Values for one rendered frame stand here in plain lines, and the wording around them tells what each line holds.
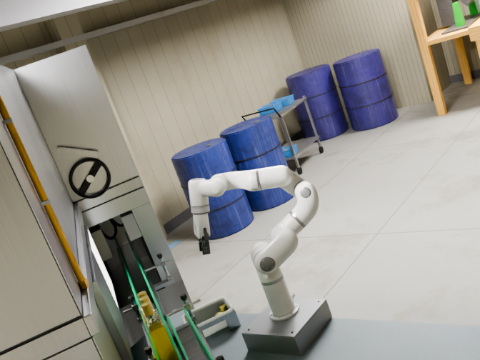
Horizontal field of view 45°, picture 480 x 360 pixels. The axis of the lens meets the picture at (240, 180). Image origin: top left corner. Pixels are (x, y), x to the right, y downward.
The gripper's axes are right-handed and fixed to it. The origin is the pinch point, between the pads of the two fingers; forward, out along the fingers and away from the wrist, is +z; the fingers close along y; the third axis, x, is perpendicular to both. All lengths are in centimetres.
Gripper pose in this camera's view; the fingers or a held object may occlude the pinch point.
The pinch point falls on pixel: (204, 248)
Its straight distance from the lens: 238.2
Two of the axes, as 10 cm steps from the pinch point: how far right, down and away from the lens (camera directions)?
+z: 0.9, 9.8, 1.8
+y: 2.9, 1.5, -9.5
